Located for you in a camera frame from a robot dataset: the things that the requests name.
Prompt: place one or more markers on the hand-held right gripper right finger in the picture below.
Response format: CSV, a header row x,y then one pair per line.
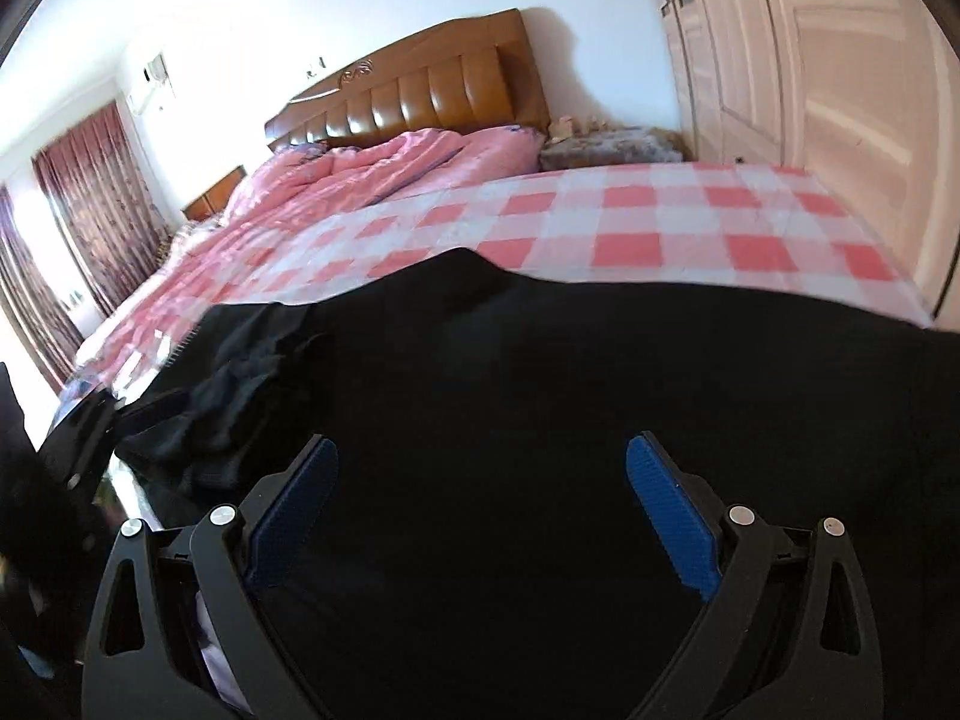
x,y
671,517

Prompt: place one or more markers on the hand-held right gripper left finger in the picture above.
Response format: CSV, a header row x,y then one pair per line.
x,y
292,517

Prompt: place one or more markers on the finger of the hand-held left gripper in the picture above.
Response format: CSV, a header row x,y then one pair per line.
x,y
82,435

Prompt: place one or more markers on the black pants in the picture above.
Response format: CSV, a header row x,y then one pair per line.
x,y
525,390

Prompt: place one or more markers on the dark red patterned curtain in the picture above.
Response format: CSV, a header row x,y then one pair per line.
x,y
30,292
97,202

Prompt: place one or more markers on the pink checked bed sheet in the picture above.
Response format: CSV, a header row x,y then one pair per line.
x,y
622,247

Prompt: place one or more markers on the wooden nightstand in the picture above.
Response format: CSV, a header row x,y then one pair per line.
x,y
217,195

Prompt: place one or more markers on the pink quilt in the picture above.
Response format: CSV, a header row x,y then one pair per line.
x,y
352,165

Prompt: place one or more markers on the white air conditioner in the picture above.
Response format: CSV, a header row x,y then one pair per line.
x,y
150,82

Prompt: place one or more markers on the floral covered nightstand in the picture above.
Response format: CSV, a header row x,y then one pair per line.
x,y
607,146

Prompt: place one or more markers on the wooden headboard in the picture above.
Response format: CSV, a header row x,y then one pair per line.
x,y
420,90

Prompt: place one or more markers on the pale wooden wardrobe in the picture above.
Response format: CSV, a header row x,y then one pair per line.
x,y
825,90

